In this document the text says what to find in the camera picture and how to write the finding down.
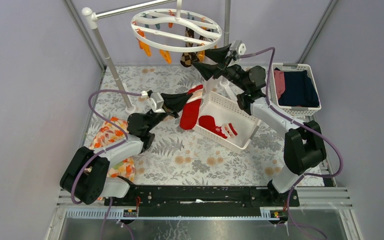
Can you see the red snowflake sock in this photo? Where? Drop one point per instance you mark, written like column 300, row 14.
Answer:
column 190, row 111

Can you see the white round clip hanger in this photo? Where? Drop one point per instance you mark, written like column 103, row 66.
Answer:
column 164, row 26

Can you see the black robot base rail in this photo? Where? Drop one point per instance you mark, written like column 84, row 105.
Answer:
column 204, row 201

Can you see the navy garment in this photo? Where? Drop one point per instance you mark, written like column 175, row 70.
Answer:
column 299, row 90

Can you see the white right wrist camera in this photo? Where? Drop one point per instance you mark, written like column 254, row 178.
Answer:
column 237, row 49

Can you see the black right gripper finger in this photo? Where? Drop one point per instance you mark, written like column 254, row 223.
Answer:
column 219, row 55
column 210, row 71

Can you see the grey horizontal rack bar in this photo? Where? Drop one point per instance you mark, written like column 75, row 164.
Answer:
column 131, row 8

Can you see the white perforated sock basket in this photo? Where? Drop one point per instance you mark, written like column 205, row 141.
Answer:
column 226, row 111

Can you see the floral grey tablecloth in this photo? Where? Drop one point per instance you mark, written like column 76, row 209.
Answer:
column 185, row 157

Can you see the pink garment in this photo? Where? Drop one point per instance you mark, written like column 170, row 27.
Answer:
column 280, row 84

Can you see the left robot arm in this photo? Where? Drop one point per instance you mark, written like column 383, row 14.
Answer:
column 86, row 177

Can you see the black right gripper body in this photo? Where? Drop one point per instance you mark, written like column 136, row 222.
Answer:
column 234, row 73

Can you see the orange clip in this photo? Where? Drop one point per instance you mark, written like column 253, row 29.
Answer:
column 166, row 56
column 201, row 56
column 145, row 47

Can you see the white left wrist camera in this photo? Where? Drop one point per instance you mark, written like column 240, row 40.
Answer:
column 155, row 101

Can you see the floral orange cloth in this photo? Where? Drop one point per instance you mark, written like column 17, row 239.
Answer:
column 108, row 134

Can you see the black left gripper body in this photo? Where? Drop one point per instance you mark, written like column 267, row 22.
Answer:
column 165, row 105

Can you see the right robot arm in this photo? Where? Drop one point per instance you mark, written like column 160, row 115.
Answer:
column 304, row 147

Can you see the white basket with clothes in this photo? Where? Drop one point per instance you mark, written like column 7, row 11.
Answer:
column 293, row 110

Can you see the grey left rack pole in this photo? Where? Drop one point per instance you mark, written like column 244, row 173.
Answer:
column 91, row 20

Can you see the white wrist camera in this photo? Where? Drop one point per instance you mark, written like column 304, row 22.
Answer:
column 237, row 49
column 155, row 101

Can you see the white rack right foot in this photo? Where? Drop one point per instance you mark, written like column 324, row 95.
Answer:
column 225, row 85

